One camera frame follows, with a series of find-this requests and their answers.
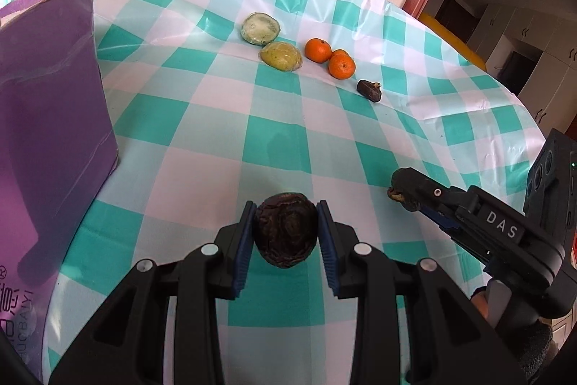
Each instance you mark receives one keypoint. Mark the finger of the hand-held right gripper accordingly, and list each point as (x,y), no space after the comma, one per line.
(421,191)
(441,220)

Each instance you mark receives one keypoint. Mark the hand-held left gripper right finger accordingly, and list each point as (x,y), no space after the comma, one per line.
(327,252)

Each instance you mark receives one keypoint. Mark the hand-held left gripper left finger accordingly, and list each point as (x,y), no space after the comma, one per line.
(242,252)

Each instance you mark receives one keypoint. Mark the dark brown date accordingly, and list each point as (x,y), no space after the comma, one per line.
(396,192)
(369,90)

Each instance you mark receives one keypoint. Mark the dark wrinkled passion fruit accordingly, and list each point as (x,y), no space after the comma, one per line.
(285,230)

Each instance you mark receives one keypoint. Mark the person's right hand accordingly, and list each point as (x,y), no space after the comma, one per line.
(480,304)

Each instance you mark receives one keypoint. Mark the green checkered tablecloth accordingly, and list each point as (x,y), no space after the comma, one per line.
(279,150)

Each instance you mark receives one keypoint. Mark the orange tangerine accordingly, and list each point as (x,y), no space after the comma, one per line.
(318,50)
(341,66)
(339,52)

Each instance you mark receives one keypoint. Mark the yellow furniture edge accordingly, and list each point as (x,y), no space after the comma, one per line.
(455,40)

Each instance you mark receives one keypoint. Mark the wrapped yellow-green fruit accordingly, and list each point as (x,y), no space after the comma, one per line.
(280,57)

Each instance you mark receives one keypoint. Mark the purple cardboard box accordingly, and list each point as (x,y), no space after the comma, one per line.
(49,150)

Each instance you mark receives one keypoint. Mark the wrapped cut green fruit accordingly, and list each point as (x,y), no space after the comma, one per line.
(260,28)

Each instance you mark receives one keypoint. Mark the beige wall cabinets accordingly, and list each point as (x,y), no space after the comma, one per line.
(527,51)

